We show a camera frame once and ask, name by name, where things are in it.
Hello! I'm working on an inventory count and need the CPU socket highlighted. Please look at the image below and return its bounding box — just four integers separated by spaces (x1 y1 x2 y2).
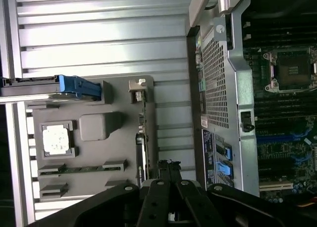
262 47 317 93

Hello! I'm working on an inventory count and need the green motherboard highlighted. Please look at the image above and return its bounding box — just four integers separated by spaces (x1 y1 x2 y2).
241 10 317 209

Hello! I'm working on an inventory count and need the green RAM stick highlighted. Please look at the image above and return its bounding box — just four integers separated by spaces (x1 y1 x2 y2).
58 165 105 175

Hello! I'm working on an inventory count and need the hard disk in blue carrier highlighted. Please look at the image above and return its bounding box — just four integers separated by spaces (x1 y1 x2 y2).
0 75 102 106

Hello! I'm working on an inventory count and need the blue expansion slot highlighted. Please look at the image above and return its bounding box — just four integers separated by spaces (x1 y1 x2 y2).
256 135 298 141

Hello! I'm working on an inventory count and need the blue slot cover latch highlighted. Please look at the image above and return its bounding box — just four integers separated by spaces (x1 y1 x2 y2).
214 161 234 182
223 144 234 161

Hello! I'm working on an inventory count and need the grey parts rack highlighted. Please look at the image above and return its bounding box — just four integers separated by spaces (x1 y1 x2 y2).
26 75 159 205

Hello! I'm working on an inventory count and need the open PC case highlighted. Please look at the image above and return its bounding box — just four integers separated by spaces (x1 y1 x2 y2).
185 0 317 213

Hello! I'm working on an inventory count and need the white expansion slot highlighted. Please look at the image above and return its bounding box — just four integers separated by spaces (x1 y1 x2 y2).
259 181 293 192

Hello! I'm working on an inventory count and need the silver CPU chip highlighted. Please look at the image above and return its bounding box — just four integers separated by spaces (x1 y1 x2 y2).
42 125 71 152

